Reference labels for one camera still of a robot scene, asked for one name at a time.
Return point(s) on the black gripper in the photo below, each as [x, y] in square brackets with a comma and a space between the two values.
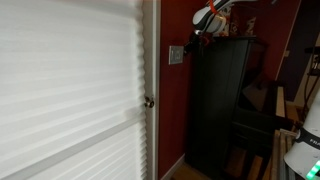
[194, 41]

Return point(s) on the white door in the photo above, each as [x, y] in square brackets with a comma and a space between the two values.
[151, 50]

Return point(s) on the red patterned decoration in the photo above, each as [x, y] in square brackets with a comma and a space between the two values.
[243, 25]

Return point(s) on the tall black cabinet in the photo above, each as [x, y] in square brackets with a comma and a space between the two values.
[216, 100]

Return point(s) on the metal door knob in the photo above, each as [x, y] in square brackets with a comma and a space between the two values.
[149, 102]

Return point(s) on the dark wooden bench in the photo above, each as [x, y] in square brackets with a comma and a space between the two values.
[256, 123]

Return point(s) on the light wooden plank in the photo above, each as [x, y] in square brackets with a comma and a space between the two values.
[280, 101]

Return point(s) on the black metal stand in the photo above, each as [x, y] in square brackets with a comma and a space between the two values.
[313, 76]

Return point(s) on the white pleated door shade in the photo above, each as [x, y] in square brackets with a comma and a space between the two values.
[66, 83]

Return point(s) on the white triple switch plate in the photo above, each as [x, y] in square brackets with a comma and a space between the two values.
[174, 55]

